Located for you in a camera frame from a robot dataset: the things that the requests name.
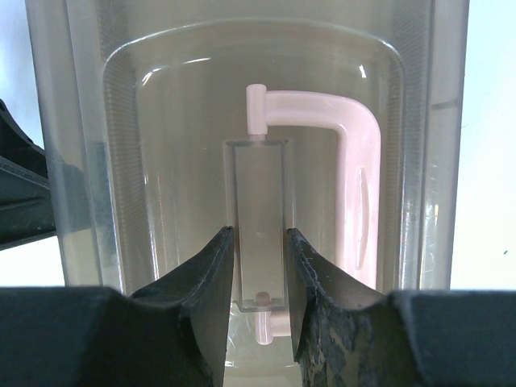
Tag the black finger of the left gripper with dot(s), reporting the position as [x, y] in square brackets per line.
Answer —
[26, 204]

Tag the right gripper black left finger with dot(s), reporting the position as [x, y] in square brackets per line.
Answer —
[172, 332]

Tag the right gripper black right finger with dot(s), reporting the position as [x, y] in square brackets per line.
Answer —
[347, 334]

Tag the translucent brown tool box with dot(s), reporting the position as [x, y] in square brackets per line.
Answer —
[143, 109]

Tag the pink tool box handle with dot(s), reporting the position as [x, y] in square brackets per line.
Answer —
[358, 164]

